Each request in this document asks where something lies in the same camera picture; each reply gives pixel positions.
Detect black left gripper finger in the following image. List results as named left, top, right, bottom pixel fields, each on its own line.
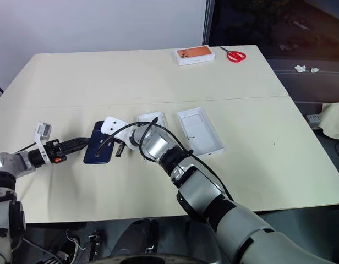
left=61, top=142, right=88, bottom=153
left=59, top=136, right=90, bottom=146

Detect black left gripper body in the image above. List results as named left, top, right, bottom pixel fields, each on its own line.
left=45, top=139, right=69, bottom=165

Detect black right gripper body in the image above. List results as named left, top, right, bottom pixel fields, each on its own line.
left=114, top=139, right=126, bottom=158

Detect dark blue smartphone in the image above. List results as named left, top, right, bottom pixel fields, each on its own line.
left=83, top=120, right=117, bottom=166

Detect white phone box lid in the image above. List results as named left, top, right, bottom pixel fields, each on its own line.
left=176, top=107, right=226, bottom=160

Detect white phone box base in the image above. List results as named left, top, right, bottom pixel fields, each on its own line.
left=136, top=111, right=168, bottom=130

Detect orange printed phone box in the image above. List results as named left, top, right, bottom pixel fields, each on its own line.
left=173, top=45, right=217, bottom=67

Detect white power strip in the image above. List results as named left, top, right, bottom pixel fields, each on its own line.
left=307, top=113, right=322, bottom=129

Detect cream cloth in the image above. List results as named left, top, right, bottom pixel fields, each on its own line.
left=318, top=101, right=339, bottom=141

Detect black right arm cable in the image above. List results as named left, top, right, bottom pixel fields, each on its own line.
left=95, top=117, right=235, bottom=202

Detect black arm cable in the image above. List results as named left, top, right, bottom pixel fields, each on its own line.
left=13, top=141, right=38, bottom=153
left=95, top=117, right=235, bottom=202

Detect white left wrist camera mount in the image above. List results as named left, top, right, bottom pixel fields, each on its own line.
left=34, top=120, right=53, bottom=166

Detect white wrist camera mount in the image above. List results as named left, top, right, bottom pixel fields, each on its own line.
left=34, top=120, right=53, bottom=166
left=100, top=116, right=138, bottom=151

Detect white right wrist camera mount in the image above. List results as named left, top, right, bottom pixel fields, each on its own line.
left=100, top=116, right=138, bottom=151

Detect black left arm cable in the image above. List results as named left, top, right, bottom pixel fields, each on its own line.
left=13, top=141, right=38, bottom=153

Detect white wire bundle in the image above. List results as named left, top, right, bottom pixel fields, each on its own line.
left=65, top=230, right=88, bottom=252

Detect red handled scissors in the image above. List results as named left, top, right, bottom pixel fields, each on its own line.
left=219, top=46, right=247, bottom=64

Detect grey partition post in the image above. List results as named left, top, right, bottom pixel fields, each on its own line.
left=201, top=0, right=216, bottom=46

